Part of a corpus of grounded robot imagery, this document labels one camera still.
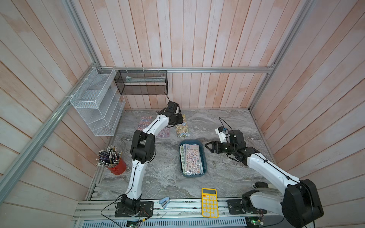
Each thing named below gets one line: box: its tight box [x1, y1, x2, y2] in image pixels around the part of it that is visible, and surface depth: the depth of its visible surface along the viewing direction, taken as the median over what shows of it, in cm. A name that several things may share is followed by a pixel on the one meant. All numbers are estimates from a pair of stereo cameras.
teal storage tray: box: [178, 139, 208, 178], surface depth 90 cm
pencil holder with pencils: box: [96, 144, 127, 175], surface depth 78 cm
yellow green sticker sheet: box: [175, 114, 190, 138], surface depth 109 cm
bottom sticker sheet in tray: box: [182, 143, 204, 176], surface depth 90 cm
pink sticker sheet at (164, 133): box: [155, 126, 171, 139], surface depth 106 cm
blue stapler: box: [158, 196, 171, 210], surface depth 76 cm
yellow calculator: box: [201, 188, 219, 219], surface depth 76 cm
